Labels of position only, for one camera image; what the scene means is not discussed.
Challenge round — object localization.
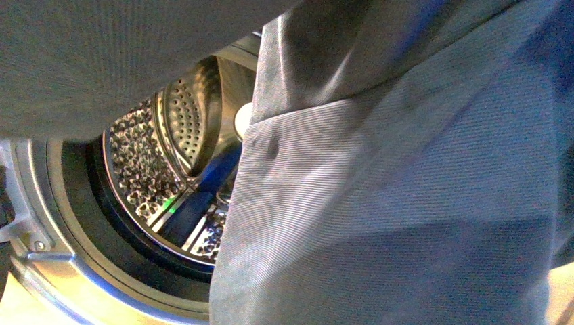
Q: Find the grey front-load washing machine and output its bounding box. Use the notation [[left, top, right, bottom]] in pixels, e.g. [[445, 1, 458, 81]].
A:
[[1, 32, 261, 324]]

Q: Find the grey fabric garment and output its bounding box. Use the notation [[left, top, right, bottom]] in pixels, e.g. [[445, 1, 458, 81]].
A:
[[1, 1, 573, 324]]

